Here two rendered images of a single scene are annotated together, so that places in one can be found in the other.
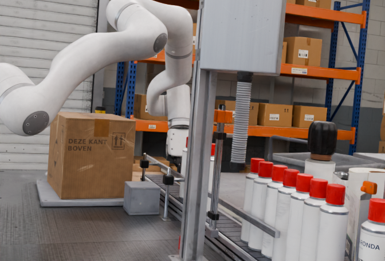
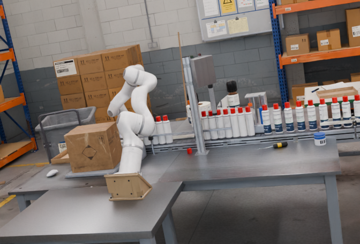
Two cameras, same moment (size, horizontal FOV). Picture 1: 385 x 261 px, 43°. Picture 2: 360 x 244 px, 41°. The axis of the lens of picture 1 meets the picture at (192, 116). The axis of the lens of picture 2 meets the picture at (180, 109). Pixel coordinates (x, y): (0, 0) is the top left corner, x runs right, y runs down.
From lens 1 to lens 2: 268 cm
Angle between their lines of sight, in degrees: 53
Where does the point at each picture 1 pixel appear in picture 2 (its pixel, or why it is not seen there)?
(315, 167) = not seen: hidden behind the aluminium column
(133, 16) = (145, 75)
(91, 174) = (115, 152)
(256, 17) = (208, 67)
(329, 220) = (250, 115)
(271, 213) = (221, 124)
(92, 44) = (144, 92)
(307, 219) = (241, 119)
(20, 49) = not seen: outside the picture
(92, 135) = (111, 134)
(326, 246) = (251, 122)
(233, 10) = (202, 66)
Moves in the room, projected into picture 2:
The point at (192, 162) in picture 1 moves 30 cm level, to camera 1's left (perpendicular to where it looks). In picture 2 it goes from (198, 119) to (172, 132)
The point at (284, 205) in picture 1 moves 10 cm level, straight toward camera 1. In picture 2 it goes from (228, 119) to (239, 120)
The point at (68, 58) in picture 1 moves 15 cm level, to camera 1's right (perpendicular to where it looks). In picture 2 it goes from (144, 100) to (158, 94)
